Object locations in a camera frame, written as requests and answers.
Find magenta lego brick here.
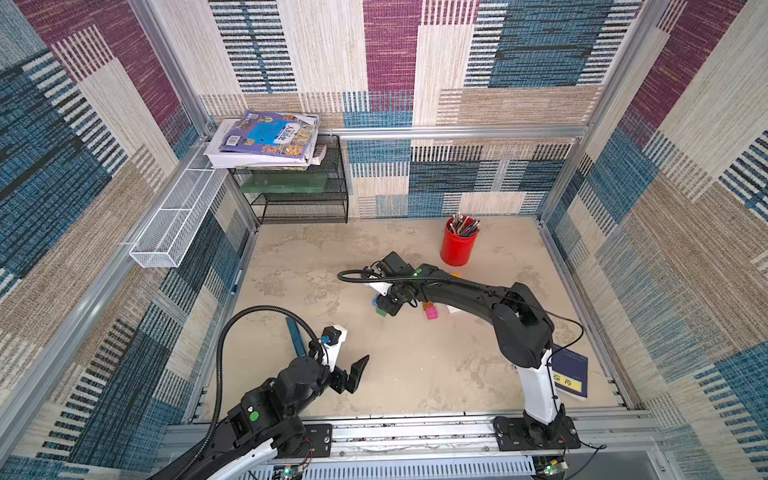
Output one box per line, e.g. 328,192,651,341
425,306,439,320

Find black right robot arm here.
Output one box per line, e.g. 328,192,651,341
337,252,582,451

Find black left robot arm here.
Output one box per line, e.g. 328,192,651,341
152,305,370,479

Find teal blue marker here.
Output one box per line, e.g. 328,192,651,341
286,317,307,357

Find red pen cup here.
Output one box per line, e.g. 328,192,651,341
440,220,478,267

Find pens in cup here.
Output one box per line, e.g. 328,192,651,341
447,212,480,238

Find green folder on shelf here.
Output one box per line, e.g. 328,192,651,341
240,173,328,194

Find dark blue notebook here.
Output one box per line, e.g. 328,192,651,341
551,348,589,401

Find stack of books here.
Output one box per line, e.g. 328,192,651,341
204,110,328,169

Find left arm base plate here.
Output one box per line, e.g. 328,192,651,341
270,422,333,460

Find black wire mesh shelf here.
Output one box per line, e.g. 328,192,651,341
230,135,349,225

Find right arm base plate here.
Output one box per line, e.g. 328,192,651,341
492,416,581,452

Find white wire basket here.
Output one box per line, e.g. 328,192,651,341
129,168,226,269

